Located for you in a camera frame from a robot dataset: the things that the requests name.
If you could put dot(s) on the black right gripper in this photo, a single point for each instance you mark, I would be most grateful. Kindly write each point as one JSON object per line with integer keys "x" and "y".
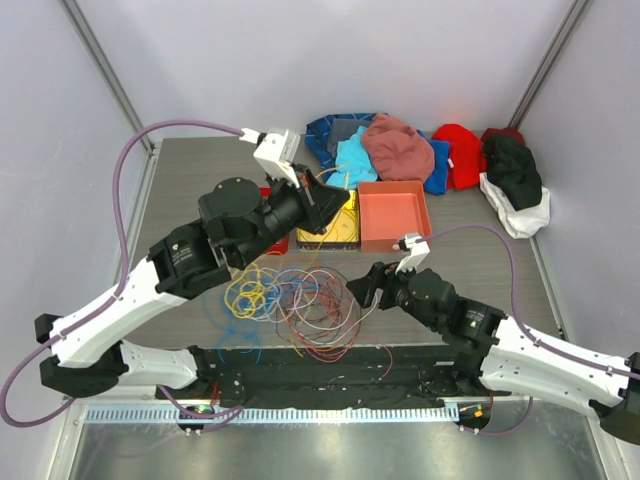
{"x": 384, "y": 278}

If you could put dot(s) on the red plastic box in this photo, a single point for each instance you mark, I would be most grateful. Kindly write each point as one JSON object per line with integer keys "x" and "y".
{"x": 281, "y": 247}

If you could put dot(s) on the dark red cloth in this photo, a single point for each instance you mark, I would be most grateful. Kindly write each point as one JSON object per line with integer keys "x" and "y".
{"x": 507, "y": 131}

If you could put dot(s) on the dusty pink cloth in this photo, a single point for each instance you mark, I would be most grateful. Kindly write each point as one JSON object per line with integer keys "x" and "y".
{"x": 397, "y": 151}

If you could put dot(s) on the cyan cloth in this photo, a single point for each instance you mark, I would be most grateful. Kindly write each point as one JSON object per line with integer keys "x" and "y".
{"x": 352, "y": 165}

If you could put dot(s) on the black cloth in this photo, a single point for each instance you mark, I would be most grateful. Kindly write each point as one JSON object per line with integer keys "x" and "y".
{"x": 512, "y": 168}

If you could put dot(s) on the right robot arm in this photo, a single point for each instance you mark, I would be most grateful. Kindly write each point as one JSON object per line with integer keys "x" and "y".
{"x": 498, "y": 353}

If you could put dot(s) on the white slotted cable duct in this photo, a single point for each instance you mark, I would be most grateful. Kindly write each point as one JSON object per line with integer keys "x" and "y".
{"x": 165, "y": 414}

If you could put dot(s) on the salmon pink box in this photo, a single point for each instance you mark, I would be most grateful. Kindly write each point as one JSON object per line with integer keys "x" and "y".
{"x": 388, "y": 210}

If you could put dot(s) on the gold metal tin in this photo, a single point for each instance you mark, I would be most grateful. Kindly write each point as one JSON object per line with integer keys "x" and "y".
{"x": 343, "y": 233}

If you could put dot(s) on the royal blue cloth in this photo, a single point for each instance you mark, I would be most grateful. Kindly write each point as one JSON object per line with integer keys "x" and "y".
{"x": 437, "y": 183}

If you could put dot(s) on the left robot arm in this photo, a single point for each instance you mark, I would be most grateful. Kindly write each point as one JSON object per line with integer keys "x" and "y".
{"x": 237, "y": 224}

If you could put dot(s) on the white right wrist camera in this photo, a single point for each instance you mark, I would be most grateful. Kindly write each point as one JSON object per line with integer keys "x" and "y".
{"x": 415, "y": 248}

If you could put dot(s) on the grey cloth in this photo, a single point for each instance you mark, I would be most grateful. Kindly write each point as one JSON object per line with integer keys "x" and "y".
{"x": 341, "y": 130}

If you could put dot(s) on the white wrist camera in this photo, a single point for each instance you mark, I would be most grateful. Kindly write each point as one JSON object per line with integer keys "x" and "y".
{"x": 415, "y": 248}
{"x": 275, "y": 151}

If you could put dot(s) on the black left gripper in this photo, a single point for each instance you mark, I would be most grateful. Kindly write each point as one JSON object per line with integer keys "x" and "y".
{"x": 318, "y": 201}

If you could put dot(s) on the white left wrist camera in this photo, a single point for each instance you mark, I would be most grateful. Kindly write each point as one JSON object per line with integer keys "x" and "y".
{"x": 275, "y": 151}

